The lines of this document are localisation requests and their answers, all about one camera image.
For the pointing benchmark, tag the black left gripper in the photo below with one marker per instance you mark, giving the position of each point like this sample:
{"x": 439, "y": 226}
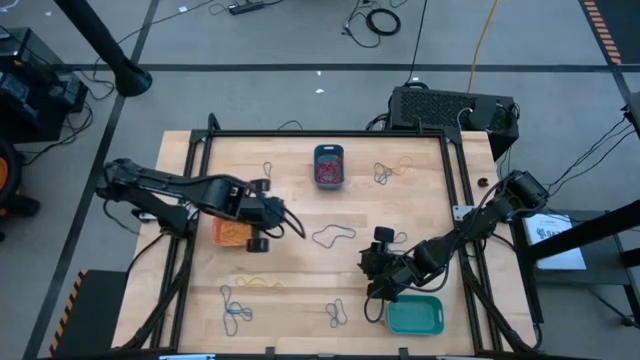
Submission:
{"x": 255, "y": 210}

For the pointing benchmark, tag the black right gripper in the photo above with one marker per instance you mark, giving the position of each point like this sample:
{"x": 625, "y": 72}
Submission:
{"x": 395, "y": 270}

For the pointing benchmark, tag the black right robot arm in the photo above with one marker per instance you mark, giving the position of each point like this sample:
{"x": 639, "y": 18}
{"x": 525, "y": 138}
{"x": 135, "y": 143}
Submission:
{"x": 480, "y": 220}

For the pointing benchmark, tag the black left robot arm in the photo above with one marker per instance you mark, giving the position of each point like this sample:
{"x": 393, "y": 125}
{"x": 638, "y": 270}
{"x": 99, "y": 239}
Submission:
{"x": 170, "y": 182}

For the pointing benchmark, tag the dark blue plastic basket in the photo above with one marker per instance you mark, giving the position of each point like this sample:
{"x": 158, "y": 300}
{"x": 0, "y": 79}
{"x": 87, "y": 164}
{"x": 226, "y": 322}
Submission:
{"x": 328, "y": 186}

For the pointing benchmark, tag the orange plastic basket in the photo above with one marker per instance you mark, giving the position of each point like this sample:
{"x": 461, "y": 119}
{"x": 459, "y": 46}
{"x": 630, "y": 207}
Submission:
{"x": 216, "y": 232}

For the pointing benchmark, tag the teal plastic basket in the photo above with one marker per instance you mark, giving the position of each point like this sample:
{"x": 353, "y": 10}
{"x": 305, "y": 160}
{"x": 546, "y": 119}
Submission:
{"x": 415, "y": 315}

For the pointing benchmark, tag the silver mounting plate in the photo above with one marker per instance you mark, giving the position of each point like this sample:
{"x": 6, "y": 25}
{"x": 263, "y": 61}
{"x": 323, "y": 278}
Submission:
{"x": 146, "y": 218}
{"x": 461, "y": 212}

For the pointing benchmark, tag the small black knob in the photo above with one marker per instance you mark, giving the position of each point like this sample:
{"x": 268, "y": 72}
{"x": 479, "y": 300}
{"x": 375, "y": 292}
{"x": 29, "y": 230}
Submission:
{"x": 483, "y": 182}

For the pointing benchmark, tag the black perforated computer case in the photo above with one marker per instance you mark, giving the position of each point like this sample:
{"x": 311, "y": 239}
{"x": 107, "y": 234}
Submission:
{"x": 430, "y": 107}

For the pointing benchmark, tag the white printed paper sheet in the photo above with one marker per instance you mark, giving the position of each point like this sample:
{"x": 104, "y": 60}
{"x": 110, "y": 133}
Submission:
{"x": 550, "y": 245}

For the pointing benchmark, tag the hazard striped black mat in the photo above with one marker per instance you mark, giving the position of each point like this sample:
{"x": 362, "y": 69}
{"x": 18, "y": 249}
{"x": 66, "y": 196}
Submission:
{"x": 95, "y": 315}
{"x": 625, "y": 25}

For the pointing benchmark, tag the black power strip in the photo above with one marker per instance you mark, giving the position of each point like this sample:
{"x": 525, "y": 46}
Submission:
{"x": 247, "y": 7}

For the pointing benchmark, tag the black diagonal beam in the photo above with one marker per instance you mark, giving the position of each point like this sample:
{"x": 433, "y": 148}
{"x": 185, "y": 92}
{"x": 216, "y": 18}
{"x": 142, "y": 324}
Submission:
{"x": 585, "y": 232}

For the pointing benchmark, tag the black pole with base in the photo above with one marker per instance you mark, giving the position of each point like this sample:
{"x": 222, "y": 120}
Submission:
{"x": 100, "y": 40}

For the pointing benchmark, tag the orange black wheeled machine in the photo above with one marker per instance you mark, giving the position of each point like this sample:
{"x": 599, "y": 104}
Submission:
{"x": 12, "y": 170}

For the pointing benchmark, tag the black equipment rack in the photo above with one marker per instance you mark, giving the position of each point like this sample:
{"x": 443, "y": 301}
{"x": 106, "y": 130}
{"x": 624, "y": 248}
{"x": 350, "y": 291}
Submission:
{"x": 30, "y": 75}

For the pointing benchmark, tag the grey device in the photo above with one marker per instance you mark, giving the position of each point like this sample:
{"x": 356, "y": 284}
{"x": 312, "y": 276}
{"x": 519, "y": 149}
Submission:
{"x": 634, "y": 112}

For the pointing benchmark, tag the black aluminium table frame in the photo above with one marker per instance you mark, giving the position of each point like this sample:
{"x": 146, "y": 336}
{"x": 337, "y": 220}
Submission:
{"x": 325, "y": 133}

